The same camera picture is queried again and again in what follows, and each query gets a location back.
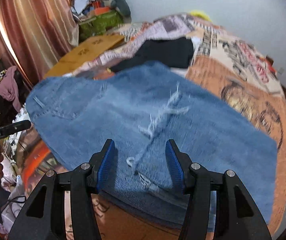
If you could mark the pink striped curtain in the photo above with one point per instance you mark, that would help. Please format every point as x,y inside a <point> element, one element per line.
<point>35,34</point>

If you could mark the pink hanging cloth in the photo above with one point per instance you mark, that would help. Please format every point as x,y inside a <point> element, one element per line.
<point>9,88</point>

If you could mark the blue denim jeans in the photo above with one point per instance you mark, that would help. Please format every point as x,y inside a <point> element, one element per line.
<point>140,109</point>

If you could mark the yellow foam tube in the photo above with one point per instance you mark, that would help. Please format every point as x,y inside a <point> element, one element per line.
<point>200,14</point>

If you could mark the printed newspaper-pattern bedspread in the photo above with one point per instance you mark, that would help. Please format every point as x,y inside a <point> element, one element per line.
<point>226,66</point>

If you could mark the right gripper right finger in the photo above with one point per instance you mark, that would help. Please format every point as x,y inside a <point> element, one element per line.
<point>237,215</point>

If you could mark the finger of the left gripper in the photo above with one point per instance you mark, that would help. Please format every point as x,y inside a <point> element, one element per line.
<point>19,126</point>

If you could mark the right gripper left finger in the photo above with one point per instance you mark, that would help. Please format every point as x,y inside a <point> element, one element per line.
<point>43,214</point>

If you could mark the black folded garment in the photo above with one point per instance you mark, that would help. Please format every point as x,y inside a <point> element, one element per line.
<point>172,53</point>

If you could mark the wooden lap desk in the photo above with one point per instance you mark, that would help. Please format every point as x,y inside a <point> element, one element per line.
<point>88,50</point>

